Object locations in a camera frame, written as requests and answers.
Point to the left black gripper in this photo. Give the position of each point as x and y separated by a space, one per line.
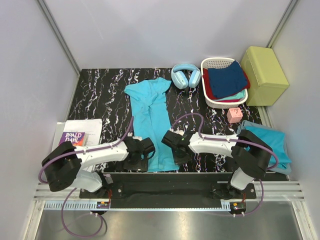
136 164

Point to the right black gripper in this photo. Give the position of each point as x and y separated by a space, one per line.
178 161

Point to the turquoise t-shirt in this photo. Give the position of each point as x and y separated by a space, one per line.
151 119

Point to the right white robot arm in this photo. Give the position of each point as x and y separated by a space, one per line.
250 154

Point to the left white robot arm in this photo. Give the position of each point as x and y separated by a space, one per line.
68 165

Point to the pile of teal t-shirts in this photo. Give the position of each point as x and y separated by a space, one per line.
275 139

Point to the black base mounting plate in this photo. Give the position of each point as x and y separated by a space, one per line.
169 190

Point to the white paper sheets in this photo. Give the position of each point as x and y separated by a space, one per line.
91 127

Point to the pink cube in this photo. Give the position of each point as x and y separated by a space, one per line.
234 115

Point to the light blue headphones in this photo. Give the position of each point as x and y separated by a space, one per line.
180 80

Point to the teal folded t-shirt in basket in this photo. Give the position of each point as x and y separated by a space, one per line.
236 97

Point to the navy blue folded t-shirt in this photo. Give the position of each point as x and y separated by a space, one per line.
228 81

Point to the white plastic laundry basket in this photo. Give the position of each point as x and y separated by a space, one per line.
219 63

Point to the yellow-green storage box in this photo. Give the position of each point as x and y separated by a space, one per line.
266 77

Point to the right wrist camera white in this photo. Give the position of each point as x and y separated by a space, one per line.
180 132

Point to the aluminium rail frame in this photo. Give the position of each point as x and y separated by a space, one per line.
173 209

